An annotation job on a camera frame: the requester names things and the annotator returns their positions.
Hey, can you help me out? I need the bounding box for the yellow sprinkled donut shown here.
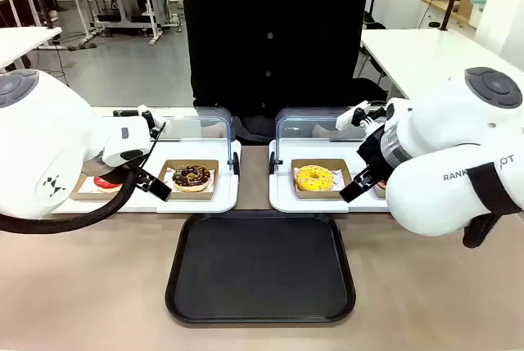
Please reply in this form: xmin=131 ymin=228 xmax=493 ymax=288
xmin=295 ymin=164 xmax=337 ymax=193

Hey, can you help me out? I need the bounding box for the red glazed donut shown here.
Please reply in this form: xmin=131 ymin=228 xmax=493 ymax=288
xmin=93 ymin=174 xmax=124 ymax=193

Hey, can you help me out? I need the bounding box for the chocolate sprinkled donut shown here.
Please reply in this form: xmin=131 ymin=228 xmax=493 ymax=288
xmin=171 ymin=164 xmax=215 ymax=194

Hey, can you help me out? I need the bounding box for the white display case base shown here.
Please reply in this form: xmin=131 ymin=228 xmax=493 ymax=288
xmin=268 ymin=137 xmax=391 ymax=214

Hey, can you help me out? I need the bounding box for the white table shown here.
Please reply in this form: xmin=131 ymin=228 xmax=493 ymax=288
xmin=359 ymin=28 xmax=524 ymax=103

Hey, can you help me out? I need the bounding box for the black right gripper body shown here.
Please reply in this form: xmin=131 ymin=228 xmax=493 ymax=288
xmin=356 ymin=125 xmax=393 ymax=177

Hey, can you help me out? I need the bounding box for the thin black camera cable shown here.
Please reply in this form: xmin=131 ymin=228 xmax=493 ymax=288
xmin=136 ymin=121 xmax=167 ymax=175

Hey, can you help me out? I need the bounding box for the black strap on arm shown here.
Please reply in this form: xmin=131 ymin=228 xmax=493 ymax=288
xmin=462 ymin=161 xmax=524 ymax=250

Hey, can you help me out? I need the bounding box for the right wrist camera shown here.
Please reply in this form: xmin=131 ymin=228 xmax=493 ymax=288
xmin=335 ymin=100 xmax=388 ymax=132

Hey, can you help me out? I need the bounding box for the person in black coat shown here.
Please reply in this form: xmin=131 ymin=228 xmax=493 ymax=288
xmin=181 ymin=0 xmax=390 ymax=146

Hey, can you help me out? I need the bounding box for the wooden shelf board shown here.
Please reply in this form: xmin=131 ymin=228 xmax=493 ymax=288
xmin=413 ymin=0 xmax=478 ymax=27

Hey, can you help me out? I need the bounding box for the left white display case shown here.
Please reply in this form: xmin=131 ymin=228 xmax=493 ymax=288
xmin=52 ymin=137 xmax=242 ymax=214

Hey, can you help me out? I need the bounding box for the black braided cable sleeve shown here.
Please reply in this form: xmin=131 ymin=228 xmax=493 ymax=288
xmin=0 ymin=169 xmax=138 ymax=235

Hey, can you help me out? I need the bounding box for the black serving tray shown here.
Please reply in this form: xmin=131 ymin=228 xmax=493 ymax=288
xmin=165 ymin=211 xmax=357 ymax=328

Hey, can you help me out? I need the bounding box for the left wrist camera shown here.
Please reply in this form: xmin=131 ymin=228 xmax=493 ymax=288
xmin=111 ymin=104 xmax=167 ymax=140

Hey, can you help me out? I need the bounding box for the clear display case lid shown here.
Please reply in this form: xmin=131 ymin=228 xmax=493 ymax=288
xmin=92 ymin=106 xmax=235 ymax=172
xmin=273 ymin=106 xmax=370 ymax=172

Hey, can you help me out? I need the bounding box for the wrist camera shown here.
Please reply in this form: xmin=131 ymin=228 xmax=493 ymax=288
xmin=335 ymin=100 xmax=388 ymax=132
xmin=111 ymin=104 xmax=167 ymax=140

